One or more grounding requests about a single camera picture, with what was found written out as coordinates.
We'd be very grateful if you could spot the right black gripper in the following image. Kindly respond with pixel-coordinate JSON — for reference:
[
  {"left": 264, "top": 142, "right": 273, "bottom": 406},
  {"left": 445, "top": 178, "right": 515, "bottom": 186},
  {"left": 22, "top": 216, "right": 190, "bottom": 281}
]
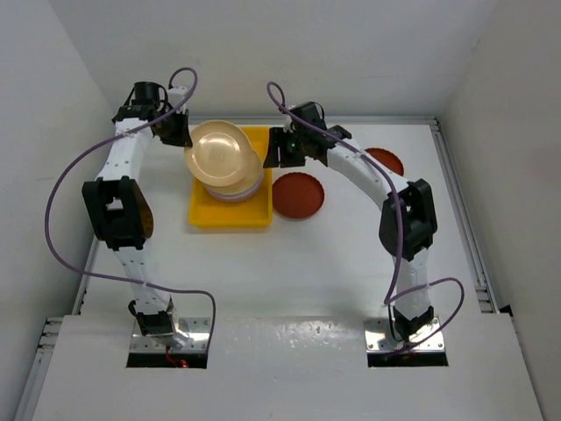
[{"left": 266, "top": 125, "right": 309, "bottom": 167}]

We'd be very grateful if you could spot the tan plate front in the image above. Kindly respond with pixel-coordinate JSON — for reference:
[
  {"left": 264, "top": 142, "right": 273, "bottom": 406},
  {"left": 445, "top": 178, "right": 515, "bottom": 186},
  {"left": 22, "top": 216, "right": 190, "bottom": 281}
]
[{"left": 195, "top": 148, "right": 263, "bottom": 187}]

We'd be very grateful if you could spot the tan plate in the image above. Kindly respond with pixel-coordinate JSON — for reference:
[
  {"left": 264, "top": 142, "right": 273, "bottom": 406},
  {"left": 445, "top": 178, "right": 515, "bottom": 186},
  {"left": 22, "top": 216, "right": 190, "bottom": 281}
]
[
  {"left": 195, "top": 148, "right": 263, "bottom": 187},
  {"left": 184, "top": 120, "right": 253, "bottom": 187}
]

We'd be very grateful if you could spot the white plate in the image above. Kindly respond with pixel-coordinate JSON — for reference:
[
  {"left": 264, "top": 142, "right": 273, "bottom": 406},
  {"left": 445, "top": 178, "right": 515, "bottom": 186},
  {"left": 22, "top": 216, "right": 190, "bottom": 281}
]
[{"left": 203, "top": 173, "right": 264, "bottom": 202}]

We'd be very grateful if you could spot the red plate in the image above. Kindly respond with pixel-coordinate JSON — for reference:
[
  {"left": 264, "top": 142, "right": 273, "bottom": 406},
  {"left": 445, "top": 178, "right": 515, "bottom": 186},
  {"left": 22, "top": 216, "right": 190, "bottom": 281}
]
[
  {"left": 273, "top": 172, "right": 325, "bottom": 220},
  {"left": 366, "top": 147, "right": 404, "bottom": 176}
]

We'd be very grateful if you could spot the pink plate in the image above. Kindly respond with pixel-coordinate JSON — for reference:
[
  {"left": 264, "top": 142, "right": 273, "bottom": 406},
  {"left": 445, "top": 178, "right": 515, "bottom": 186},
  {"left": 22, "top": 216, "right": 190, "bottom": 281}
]
[{"left": 204, "top": 181, "right": 262, "bottom": 203}]

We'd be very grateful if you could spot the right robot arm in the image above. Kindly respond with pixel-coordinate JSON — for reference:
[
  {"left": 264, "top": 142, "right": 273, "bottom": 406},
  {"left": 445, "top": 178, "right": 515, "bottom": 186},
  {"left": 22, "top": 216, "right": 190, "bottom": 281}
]
[{"left": 265, "top": 102, "right": 437, "bottom": 341}]

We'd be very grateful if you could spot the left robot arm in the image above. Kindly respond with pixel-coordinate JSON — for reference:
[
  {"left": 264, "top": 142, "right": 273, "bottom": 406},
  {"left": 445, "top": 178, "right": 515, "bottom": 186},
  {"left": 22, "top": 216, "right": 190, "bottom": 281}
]
[{"left": 82, "top": 82, "right": 194, "bottom": 346}]

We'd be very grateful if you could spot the yellow plastic bin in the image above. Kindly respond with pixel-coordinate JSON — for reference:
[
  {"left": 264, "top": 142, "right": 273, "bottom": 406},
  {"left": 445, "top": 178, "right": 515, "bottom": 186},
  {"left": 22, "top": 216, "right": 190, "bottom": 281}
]
[{"left": 188, "top": 126, "right": 273, "bottom": 230}]

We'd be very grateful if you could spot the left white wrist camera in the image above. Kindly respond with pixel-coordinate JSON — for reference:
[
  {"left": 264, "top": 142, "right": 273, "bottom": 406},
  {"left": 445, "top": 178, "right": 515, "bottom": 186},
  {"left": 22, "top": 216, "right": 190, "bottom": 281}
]
[{"left": 167, "top": 86, "right": 189, "bottom": 106}]

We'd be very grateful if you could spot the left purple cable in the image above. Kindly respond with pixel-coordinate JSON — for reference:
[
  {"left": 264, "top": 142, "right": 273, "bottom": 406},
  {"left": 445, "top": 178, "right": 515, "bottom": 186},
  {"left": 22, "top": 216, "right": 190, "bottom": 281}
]
[{"left": 45, "top": 67, "right": 217, "bottom": 347}]

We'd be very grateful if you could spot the purple cable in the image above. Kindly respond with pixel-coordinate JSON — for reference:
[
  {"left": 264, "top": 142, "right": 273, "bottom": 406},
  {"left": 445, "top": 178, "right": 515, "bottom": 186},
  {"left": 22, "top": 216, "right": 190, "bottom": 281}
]
[
  {"left": 45, "top": 67, "right": 217, "bottom": 347},
  {"left": 266, "top": 81, "right": 465, "bottom": 357}
]

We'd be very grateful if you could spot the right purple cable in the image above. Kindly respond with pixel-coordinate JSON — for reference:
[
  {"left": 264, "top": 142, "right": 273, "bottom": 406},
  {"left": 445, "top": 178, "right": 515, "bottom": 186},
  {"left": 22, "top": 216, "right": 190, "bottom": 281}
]
[{"left": 266, "top": 81, "right": 465, "bottom": 357}]

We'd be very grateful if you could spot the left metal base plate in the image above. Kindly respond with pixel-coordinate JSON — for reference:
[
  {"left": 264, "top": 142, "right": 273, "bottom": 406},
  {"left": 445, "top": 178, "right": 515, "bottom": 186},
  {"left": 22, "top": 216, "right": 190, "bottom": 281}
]
[{"left": 129, "top": 318, "right": 210, "bottom": 354}]

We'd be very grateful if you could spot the metal base plate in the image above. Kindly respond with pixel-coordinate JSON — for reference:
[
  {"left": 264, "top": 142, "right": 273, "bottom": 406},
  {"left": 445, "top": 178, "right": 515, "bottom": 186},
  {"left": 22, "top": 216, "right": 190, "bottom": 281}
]
[
  {"left": 129, "top": 318, "right": 210, "bottom": 354},
  {"left": 364, "top": 317, "right": 445, "bottom": 354}
]

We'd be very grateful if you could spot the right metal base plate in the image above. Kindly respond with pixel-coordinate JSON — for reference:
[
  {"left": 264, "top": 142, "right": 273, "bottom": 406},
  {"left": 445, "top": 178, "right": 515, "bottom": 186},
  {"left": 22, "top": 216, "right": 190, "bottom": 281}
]
[{"left": 364, "top": 317, "right": 445, "bottom": 354}]

